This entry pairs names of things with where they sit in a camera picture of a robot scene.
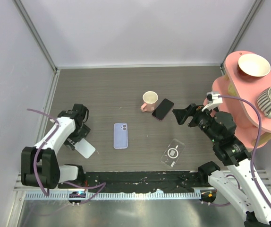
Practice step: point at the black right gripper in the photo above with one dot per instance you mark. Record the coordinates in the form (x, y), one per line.
(193, 109)

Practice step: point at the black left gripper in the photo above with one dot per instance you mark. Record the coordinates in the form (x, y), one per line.
(84, 131)

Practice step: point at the white phone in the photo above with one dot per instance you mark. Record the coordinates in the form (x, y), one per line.
(85, 148)

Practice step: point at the lilac phone case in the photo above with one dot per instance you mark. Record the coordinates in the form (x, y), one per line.
(120, 136)

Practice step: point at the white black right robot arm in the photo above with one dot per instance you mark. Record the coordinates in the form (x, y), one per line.
(251, 198)

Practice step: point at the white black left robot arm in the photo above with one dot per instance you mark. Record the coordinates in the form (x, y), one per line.
(39, 164)

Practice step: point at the purple phone black screen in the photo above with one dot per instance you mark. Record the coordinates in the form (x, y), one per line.
(162, 109)

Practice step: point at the clear magsafe phone case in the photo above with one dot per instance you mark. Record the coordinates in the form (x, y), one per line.
(172, 153)

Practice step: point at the pink mug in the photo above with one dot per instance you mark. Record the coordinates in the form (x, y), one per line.
(150, 99)

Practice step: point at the pink tiered wooden shelf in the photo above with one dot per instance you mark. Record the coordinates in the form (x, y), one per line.
(243, 114)

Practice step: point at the white bowl brown outside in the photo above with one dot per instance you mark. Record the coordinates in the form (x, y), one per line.
(252, 66)

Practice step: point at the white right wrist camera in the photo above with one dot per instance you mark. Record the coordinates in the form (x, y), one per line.
(214, 99)

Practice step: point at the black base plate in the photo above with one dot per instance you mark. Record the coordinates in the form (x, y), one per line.
(139, 182)

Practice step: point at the white slotted cable duct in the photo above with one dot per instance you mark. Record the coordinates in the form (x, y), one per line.
(73, 195)

